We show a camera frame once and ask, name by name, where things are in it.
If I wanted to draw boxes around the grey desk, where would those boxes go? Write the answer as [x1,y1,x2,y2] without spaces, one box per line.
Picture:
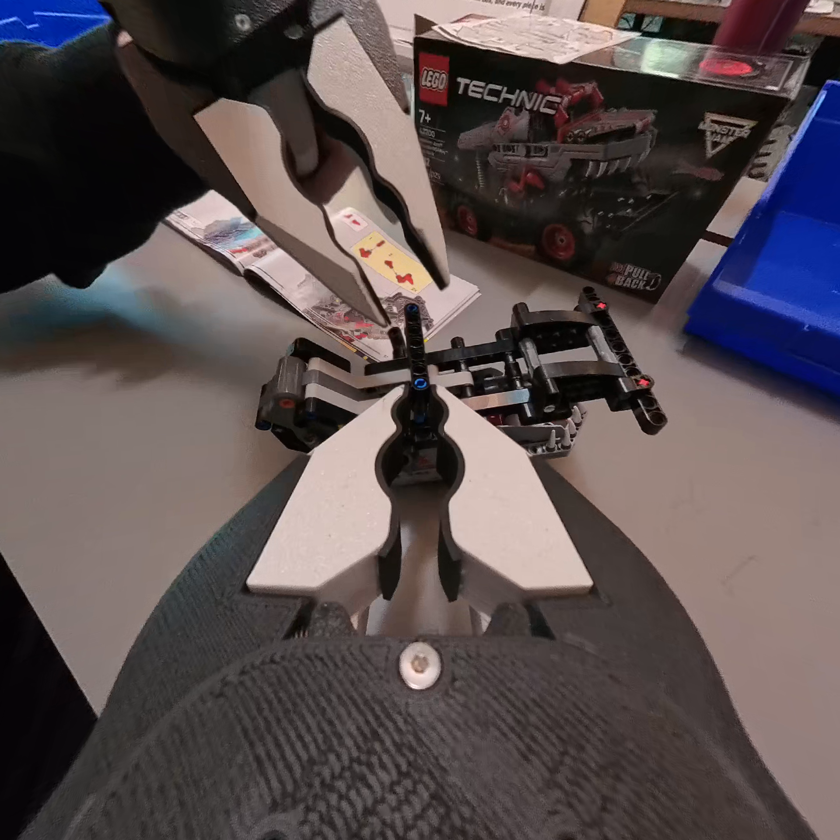
[0,39,840,840]

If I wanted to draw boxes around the person's left forearm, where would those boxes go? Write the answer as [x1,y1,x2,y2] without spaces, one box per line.
[0,26,207,293]

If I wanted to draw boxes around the black toy set box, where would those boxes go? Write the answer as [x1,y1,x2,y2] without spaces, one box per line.
[412,29,809,306]

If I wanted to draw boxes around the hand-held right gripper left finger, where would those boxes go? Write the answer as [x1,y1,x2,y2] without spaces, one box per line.
[245,384,411,601]

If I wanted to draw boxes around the dark red tumbler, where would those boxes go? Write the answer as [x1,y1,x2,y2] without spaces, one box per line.
[712,0,811,56]

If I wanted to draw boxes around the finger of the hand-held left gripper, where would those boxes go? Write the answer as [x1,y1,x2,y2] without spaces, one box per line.
[192,98,393,329]
[304,0,452,291]

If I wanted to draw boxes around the toy brick monster truck model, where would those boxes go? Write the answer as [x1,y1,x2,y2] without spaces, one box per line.
[255,285,670,460]

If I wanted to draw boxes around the white printed paper sheet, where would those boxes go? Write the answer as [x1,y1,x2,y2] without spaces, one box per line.
[432,12,643,64]

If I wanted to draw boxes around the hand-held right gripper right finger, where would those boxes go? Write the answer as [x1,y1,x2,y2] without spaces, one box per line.
[433,384,596,611]

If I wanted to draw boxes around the open instruction booklet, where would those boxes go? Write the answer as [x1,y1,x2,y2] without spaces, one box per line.
[163,190,483,363]

